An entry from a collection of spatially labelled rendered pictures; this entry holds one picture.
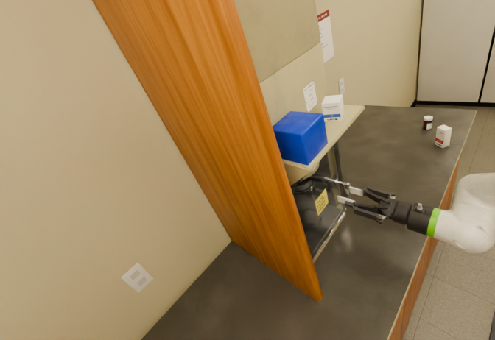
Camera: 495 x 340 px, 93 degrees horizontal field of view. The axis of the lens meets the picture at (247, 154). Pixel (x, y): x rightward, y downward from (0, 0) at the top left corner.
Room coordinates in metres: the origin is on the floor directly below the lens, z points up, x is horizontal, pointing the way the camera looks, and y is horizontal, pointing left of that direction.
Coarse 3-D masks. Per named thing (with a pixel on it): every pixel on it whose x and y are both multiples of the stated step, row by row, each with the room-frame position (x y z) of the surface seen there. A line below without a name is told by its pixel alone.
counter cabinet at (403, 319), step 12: (456, 168) 1.01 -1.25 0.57; (444, 204) 0.86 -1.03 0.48; (432, 240) 0.73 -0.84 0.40; (432, 252) 0.78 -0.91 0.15; (420, 264) 0.57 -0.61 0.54; (420, 276) 0.60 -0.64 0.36; (420, 288) 0.63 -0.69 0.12; (408, 300) 0.48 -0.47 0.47; (408, 312) 0.49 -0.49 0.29; (396, 324) 0.38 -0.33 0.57; (396, 336) 0.39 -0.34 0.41
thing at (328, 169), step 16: (336, 144) 0.68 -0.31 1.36; (320, 160) 0.62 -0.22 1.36; (336, 160) 0.68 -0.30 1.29; (304, 176) 0.57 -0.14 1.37; (320, 176) 0.62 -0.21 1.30; (336, 176) 0.67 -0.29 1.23; (304, 192) 0.56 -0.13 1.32; (320, 192) 0.60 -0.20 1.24; (336, 192) 0.66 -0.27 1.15; (304, 208) 0.55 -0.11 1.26; (336, 208) 0.65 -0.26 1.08; (304, 224) 0.54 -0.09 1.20; (320, 224) 0.58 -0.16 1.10; (336, 224) 0.64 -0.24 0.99; (320, 240) 0.57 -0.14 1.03
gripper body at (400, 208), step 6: (384, 204) 0.53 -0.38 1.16; (390, 204) 0.52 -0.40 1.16; (396, 204) 0.49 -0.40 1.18; (402, 204) 0.48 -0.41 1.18; (408, 204) 0.48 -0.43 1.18; (378, 210) 0.52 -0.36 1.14; (384, 210) 0.50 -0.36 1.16; (390, 210) 0.49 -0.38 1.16; (396, 210) 0.47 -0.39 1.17; (402, 210) 0.46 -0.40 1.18; (390, 216) 0.48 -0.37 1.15; (396, 216) 0.46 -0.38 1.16; (402, 216) 0.45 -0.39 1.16; (402, 222) 0.45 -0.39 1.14
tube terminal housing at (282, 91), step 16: (320, 48) 0.70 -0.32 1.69; (288, 64) 0.61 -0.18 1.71; (304, 64) 0.65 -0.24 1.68; (320, 64) 0.69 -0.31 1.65; (272, 80) 0.57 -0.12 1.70; (288, 80) 0.60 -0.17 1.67; (304, 80) 0.64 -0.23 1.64; (320, 80) 0.69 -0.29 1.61; (272, 96) 0.56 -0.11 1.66; (288, 96) 0.59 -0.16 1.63; (320, 96) 0.68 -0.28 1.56; (272, 112) 0.55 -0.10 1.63; (288, 112) 0.59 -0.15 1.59; (320, 112) 0.67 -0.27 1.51
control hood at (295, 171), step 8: (352, 112) 0.60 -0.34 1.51; (360, 112) 0.59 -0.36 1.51; (344, 120) 0.57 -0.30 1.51; (352, 120) 0.56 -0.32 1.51; (328, 128) 0.57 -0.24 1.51; (336, 128) 0.55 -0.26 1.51; (344, 128) 0.54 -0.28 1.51; (328, 136) 0.53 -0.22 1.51; (336, 136) 0.51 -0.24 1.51; (328, 144) 0.49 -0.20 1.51; (320, 152) 0.47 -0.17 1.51; (288, 160) 0.49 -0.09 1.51; (312, 160) 0.45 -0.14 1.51; (288, 168) 0.48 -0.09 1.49; (296, 168) 0.46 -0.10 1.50; (304, 168) 0.44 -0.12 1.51; (312, 168) 0.44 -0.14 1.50; (288, 176) 0.49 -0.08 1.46; (296, 176) 0.47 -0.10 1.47
